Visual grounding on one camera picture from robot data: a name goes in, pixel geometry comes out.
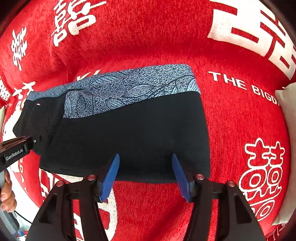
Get black pants with floral trim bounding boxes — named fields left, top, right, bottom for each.
left=13, top=64, right=210, bottom=183

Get person's left hand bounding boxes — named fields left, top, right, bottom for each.
left=1, top=170, right=17, bottom=213

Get cream pillow on right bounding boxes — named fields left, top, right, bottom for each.
left=271, top=82, right=296, bottom=227

